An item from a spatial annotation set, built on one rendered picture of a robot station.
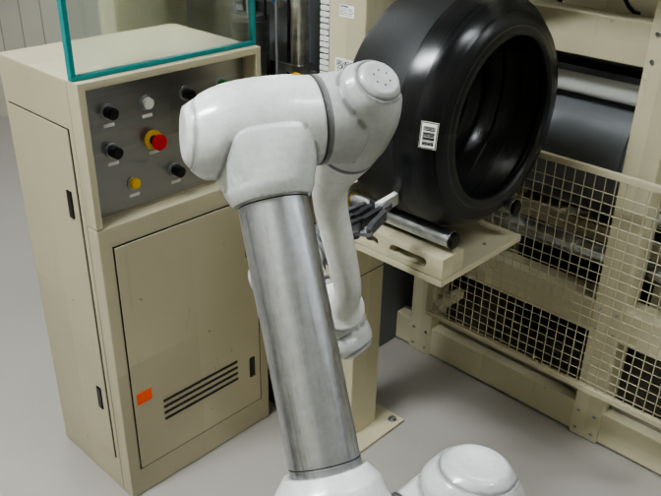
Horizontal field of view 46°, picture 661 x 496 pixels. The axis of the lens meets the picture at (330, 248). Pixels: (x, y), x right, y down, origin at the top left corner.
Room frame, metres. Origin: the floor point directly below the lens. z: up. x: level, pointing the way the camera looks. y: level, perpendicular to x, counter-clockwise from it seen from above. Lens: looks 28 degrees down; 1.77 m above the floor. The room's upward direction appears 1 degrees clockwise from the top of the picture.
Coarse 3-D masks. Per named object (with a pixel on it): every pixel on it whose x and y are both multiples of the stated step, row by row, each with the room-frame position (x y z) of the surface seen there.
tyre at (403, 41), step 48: (432, 0) 1.82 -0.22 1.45; (480, 0) 1.78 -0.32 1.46; (384, 48) 1.76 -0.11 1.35; (432, 48) 1.68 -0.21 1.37; (480, 48) 1.70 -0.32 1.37; (528, 48) 2.04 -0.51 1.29; (432, 96) 1.63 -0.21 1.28; (480, 96) 2.15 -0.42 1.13; (528, 96) 2.05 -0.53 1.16; (480, 144) 2.08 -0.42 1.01; (528, 144) 1.93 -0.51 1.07; (384, 192) 1.74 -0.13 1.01; (432, 192) 1.64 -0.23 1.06; (480, 192) 1.94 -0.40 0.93
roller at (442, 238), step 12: (348, 204) 1.92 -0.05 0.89; (396, 216) 1.81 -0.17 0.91; (408, 216) 1.79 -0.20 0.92; (408, 228) 1.77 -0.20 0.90; (420, 228) 1.75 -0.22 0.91; (432, 228) 1.73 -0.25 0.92; (444, 228) 1.72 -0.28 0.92; (432, 240) 1.72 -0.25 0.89; (444, 240) 1.69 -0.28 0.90; (456, 240) 1.70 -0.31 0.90
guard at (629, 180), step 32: (576, 160) 2.00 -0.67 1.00; (576, 224) 1.98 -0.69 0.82; (608, 224) 1.91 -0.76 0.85; (480, 288) 2.17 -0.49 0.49; (448, 320) 2.24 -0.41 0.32; (512, 320) 2.08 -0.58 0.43; (640, 320) 1.82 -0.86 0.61; (512, 352) 2.06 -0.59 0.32; (576, 384) 1.91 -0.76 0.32; (640, 416) 1.76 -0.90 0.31
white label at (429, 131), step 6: (426, 126) 1.61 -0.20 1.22; (432, 126) 1.61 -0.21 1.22; (438, 126) 1.60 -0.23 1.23; (420, 132) 1.62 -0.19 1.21; (426, 132) 1.61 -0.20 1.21; (432, 132) 1.61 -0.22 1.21; (438, 132) 1.60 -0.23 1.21; (420, 138) 1.61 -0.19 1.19; (426, 138) 1.61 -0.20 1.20; (432, 138) 1.60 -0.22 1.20; (420, 144) 1.61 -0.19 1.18; (426, 144) 1.61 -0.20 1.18; (432, 144) 1.60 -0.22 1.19
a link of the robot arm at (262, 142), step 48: (240, 96) 1.01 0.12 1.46; (288, 96) 1.03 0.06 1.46; (192, 144) 0.98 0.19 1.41; (240, 144) 0.97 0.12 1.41; (288, 144) 0.99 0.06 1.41; (240, 192) 0.96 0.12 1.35; (288, 192) 0.96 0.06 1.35; (288, 240) 0.92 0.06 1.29; (288, 288) 0.89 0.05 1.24; (288, 336) 0.86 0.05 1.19; (288, 384) 0.83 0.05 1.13; (336, 384) 0.83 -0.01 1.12; (288, 432) 0.80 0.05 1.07; (336, 432) 0.79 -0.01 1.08; (288, 480) 0.77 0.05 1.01; (336, 480) 0.75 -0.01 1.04
